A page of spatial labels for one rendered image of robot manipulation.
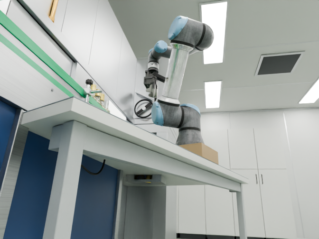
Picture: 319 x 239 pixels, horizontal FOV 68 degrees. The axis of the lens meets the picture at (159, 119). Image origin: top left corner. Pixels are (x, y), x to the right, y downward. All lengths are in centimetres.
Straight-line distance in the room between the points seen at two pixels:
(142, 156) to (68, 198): 30
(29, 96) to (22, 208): 30
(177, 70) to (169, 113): 21
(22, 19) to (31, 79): 56
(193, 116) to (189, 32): 41
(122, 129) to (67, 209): 23
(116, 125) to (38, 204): 33
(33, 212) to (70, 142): 28
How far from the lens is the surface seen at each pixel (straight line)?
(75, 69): 150
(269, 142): 528
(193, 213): 498
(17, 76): 70
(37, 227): 81
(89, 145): 61
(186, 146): 114
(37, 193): 78
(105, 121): 60
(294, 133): 595
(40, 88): 76
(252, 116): 588
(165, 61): 273
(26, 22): 128
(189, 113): 122
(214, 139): 516
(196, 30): 119
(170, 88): 117
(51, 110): 60
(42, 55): 82
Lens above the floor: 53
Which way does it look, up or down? 21 degrees up
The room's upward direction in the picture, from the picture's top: 2 degrees clockwise
